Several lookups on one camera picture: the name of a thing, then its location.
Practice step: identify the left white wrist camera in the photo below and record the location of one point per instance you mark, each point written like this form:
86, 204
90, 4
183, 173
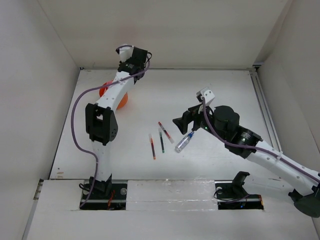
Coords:
124, 51

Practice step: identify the green pen refill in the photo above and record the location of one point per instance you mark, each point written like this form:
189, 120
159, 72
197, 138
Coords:
161, 140

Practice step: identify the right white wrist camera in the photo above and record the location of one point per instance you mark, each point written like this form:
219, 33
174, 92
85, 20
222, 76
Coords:
206, 95

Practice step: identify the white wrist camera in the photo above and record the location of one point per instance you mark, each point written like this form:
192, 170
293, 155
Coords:
206, 95
124, 51

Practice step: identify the red pen refill with white end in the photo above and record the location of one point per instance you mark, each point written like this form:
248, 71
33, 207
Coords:
166, 132

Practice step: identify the aluminium rail right edge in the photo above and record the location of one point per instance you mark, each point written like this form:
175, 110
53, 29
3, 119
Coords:
264, 108

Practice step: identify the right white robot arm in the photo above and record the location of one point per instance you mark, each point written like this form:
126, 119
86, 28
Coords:
295, 183

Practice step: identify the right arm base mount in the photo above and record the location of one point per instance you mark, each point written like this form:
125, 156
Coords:
228, 199

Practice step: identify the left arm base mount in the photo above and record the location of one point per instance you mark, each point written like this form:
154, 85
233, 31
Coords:
115, 201

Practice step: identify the orange round compartment organizer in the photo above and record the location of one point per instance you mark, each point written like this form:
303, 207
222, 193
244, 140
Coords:
113, 96

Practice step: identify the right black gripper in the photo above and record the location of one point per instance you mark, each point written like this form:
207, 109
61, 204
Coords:
182, 122

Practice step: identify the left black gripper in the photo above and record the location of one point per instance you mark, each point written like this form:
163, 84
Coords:
127, 61

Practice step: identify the clear spray bottle blue nozzle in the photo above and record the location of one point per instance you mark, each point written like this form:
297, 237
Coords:
184, 142

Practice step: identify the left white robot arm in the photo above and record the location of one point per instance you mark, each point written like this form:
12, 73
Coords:
100, 120

